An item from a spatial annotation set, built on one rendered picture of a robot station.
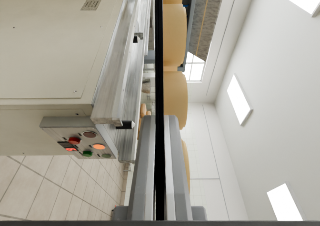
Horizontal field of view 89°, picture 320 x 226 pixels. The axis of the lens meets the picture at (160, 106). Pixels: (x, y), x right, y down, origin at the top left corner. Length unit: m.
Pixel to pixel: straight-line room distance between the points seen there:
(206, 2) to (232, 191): 4.52
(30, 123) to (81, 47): 0.26
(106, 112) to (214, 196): 4.54
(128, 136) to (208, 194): 4.23
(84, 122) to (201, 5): 0.88
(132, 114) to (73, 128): 0.33
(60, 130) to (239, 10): 4.47
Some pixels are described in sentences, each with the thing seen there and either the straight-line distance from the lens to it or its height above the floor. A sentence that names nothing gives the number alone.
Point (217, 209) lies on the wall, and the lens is 4.78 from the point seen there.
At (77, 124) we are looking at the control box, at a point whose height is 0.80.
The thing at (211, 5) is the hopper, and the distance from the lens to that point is 1.07.
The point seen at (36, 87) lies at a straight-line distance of 0.51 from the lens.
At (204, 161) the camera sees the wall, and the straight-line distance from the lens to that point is 5.05.
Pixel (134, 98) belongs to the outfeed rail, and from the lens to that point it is 0.78.
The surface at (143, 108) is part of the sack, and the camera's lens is 4.70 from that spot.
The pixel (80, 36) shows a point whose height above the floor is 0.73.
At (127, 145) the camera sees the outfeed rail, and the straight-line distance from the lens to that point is 0.66.
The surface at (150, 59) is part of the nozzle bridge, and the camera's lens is 1.29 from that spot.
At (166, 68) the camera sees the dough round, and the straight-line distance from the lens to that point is 0.19.
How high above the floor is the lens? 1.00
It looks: level
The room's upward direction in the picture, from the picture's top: 90 degrees clockwise
